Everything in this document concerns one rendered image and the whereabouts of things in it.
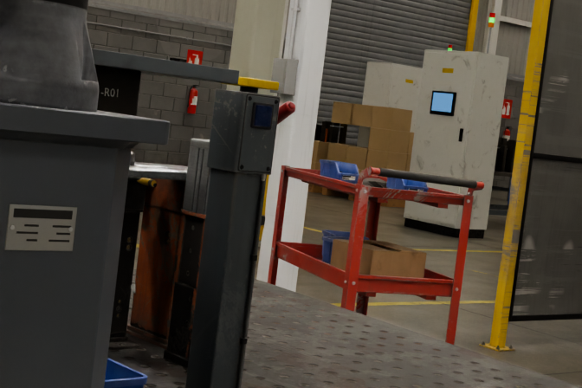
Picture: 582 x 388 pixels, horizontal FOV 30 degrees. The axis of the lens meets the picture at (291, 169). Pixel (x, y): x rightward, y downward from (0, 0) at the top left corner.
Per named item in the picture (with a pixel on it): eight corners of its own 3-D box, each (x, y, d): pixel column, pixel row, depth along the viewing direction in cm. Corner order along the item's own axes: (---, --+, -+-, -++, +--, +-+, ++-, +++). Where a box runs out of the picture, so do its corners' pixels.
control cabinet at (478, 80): (399, 225, 1223) (427, 9, 1210) (432, 227, 1257) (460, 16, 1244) (452, 237, 1161) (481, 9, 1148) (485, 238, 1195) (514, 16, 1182)
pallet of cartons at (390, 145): (420, 208, 1533) (432, 113, 1526) (381, 206, 1479) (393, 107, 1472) (360, 196, 1622) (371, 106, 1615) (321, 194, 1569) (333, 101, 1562)
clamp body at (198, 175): (198, 353, 182) (223, 140, 180) (241, 371, 174) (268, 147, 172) (151, 357, 176) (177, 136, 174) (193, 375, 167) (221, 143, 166)
